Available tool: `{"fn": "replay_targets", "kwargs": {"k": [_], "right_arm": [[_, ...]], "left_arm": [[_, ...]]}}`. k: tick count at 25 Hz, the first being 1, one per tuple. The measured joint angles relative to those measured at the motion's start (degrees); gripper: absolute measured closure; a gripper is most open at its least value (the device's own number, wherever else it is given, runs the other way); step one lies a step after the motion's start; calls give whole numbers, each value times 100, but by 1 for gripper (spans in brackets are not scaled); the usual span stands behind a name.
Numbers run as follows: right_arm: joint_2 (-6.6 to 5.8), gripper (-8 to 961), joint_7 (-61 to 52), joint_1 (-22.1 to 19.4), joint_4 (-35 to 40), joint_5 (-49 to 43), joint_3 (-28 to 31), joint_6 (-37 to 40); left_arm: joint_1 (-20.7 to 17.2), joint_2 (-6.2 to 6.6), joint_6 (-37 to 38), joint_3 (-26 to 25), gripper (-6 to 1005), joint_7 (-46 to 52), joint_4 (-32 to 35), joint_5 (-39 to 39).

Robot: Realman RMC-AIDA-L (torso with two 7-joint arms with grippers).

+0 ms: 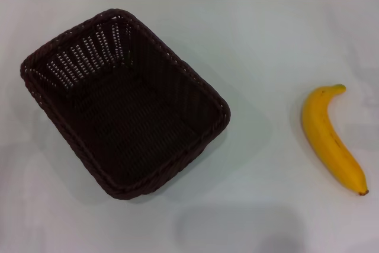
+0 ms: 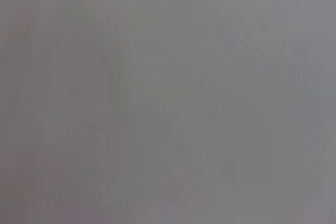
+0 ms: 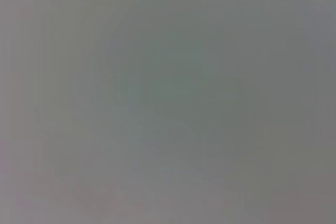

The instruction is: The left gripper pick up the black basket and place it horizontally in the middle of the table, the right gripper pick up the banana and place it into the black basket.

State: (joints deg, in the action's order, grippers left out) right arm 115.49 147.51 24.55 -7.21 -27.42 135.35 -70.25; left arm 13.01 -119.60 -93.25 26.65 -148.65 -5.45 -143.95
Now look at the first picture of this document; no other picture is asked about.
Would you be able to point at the dark brown woven basket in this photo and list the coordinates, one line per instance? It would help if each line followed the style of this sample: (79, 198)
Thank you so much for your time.
(127, 122)

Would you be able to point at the yellow banana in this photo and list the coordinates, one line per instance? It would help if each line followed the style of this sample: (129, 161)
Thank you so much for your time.
(322, 125)

